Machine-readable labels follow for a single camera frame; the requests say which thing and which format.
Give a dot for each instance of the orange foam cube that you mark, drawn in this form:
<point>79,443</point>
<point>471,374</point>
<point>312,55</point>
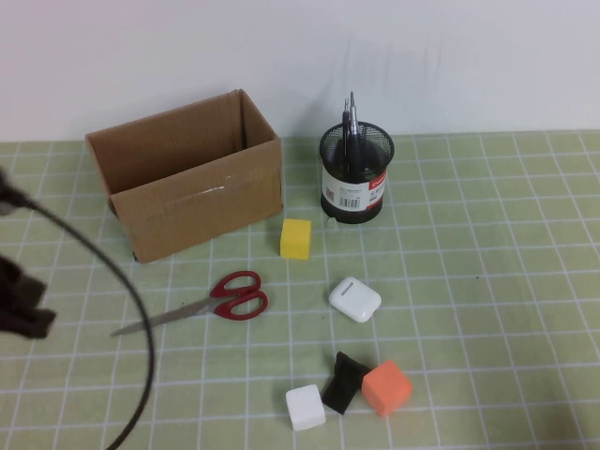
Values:
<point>386,389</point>

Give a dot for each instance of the green checked tablecloth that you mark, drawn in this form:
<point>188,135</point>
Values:
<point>469,234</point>

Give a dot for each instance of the black irregular block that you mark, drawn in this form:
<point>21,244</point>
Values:
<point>342,389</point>

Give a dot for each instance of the thin black pen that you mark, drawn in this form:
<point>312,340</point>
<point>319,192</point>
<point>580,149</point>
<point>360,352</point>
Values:
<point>347,126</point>

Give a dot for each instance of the yellow foam cube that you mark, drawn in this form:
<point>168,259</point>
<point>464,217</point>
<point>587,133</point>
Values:
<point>295,239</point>

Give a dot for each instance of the black mesh pen holder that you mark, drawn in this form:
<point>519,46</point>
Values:
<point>356,197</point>

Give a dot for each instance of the white earbuds case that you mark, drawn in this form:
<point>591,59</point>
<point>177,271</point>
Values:
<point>354,300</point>

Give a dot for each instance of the brown cardboard box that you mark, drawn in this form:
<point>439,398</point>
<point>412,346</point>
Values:
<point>197,220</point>

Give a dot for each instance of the white foam cube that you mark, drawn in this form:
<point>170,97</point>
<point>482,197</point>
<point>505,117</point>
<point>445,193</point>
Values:
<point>304,408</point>

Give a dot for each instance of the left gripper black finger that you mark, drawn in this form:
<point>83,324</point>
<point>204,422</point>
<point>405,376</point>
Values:
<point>35,328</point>
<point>19,295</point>

